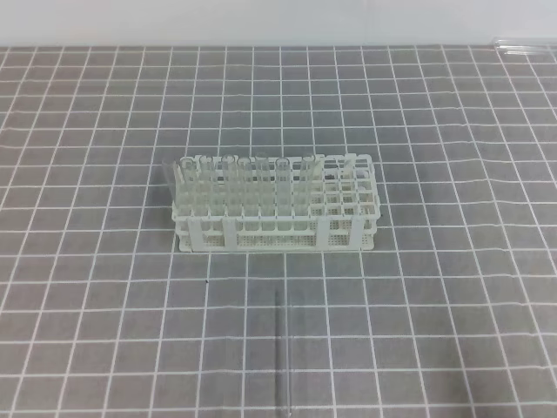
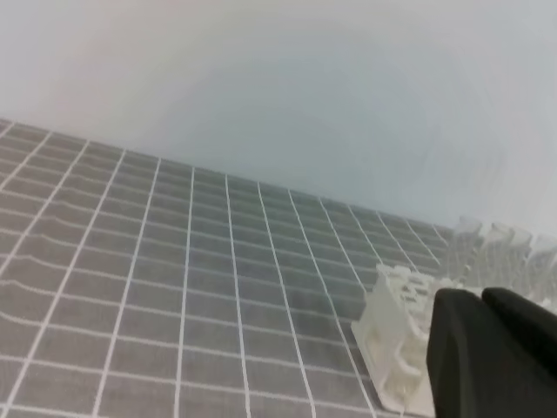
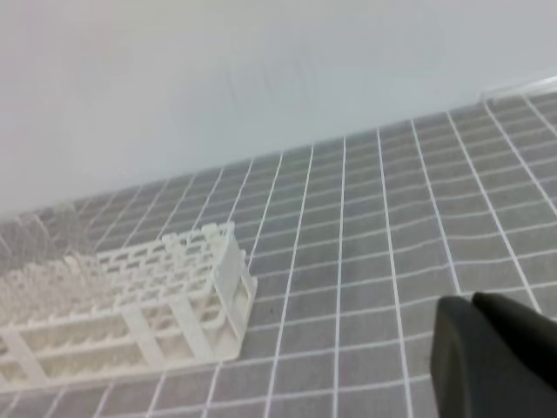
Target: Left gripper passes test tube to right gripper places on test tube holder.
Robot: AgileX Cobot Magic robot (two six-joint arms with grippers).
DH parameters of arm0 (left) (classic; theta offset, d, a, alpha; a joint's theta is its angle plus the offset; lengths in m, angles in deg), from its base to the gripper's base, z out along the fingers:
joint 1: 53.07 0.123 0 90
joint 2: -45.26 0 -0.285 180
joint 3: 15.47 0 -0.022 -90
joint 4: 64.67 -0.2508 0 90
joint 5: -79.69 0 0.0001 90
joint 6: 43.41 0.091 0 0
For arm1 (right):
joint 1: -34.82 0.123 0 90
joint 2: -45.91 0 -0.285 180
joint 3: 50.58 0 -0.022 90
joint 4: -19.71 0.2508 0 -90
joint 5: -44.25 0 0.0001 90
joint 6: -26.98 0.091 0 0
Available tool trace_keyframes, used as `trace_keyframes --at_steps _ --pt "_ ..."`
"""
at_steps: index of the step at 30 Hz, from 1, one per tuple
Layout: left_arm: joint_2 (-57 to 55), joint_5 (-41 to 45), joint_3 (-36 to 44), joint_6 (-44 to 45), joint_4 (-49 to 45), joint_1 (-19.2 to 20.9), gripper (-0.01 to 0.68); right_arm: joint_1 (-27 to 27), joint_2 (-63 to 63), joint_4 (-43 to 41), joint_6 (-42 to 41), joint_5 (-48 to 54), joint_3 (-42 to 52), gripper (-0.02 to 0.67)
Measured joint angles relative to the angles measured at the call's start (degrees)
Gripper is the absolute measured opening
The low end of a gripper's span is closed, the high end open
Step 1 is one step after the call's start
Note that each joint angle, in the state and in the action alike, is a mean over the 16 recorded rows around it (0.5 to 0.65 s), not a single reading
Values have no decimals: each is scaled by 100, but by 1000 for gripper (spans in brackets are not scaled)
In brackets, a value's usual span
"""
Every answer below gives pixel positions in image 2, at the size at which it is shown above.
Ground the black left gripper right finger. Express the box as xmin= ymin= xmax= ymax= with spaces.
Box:
xmin=482 ymin=287 xmax=556 ymax=417

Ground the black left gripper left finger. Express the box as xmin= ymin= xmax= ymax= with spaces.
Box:
xmin=426 ymin=288 xmax=518 ymax=417

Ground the white test tube rack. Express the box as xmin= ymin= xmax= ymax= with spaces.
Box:
xmin=352 ymin=265 xmax=553 ymax=417

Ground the grey checked tablecloth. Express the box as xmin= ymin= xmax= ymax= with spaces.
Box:
xmin=1 ymin=120 xmax=452 ymax=417

